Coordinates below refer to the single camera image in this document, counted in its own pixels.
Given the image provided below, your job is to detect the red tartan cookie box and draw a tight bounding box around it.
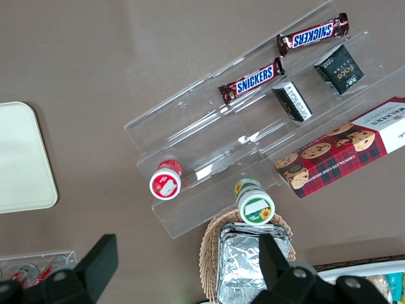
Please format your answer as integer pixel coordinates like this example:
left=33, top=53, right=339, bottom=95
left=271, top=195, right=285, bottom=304
left=273, top=96, right=405, bottom=200

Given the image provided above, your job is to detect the red lid yogurt cup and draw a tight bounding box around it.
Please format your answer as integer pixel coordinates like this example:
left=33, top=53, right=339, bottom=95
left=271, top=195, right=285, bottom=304
left=149, top=159, right=184, bottom=201

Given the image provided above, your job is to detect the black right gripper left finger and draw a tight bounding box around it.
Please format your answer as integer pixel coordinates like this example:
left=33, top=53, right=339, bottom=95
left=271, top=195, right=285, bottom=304
left=42, top=233, right=120, bottom=304

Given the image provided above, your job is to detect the red cola bottle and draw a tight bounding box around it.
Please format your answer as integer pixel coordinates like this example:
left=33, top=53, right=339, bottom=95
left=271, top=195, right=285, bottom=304
left=34, top=264, right=58, bottom=283
left=11, top=263, right=41, bottom=283

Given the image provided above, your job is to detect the white rectangular snack tray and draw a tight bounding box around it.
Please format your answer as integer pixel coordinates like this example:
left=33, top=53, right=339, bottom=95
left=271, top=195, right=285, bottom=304
left=316, top=262, right=405, bottom=304

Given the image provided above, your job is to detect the teal snack packet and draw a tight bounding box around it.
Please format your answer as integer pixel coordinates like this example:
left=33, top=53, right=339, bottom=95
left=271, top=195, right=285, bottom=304
left=385, top=274, right=405, bottom=301

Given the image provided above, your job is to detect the rice cracker snack bag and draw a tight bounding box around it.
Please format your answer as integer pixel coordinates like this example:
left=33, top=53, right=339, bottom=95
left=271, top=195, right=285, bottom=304
left=363, top=275, right=390, bottom=301

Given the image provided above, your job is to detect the clear acrylic bottle rack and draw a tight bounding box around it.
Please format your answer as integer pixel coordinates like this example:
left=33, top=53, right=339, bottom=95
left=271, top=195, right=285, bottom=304
left=0, top=250, right=78, bottom=286

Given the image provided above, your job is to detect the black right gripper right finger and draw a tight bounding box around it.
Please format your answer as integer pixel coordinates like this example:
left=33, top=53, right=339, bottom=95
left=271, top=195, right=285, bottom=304
left=258, top=233, right=320, bottom=304

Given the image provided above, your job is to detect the green lid yogurt cup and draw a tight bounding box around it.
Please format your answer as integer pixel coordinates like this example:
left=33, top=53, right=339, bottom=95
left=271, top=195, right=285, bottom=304
left=234, top=178, right=275, bottom=226

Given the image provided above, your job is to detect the clear acrylic stepped display stand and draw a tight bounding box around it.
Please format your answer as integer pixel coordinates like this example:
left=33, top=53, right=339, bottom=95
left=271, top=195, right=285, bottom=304
left=123, top=0, right=405, bottom=240

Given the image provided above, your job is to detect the small black gold-lettered box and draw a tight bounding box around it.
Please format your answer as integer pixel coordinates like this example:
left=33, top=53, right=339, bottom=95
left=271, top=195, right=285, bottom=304
left=313, top=43, right=366, bottom=96

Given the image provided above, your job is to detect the aluminium foil container stack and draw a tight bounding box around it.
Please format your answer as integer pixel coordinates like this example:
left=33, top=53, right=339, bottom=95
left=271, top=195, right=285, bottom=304
left=216, top=222, right=292, bottom=304

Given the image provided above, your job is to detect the brown Snickers bar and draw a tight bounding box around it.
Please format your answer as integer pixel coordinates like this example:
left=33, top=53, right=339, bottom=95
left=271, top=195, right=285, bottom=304
left=217, top=56, right=285, bottom=106
left=276, top=12, right=349, bottom=58

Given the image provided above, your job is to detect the light oval wicker basket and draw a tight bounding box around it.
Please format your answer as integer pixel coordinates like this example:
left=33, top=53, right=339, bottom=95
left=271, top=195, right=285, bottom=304
left=198, top=211, right=297, bottom=301

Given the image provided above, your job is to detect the beige plastic serving tray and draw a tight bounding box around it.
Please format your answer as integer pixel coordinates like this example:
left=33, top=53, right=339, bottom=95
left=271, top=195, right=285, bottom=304
left=0, top=101, right=59, bottom=215

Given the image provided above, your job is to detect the small black white-labelled box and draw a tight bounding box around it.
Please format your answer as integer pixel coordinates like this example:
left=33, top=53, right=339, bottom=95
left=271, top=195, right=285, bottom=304
left=271, top=80, right=313, bottom=123

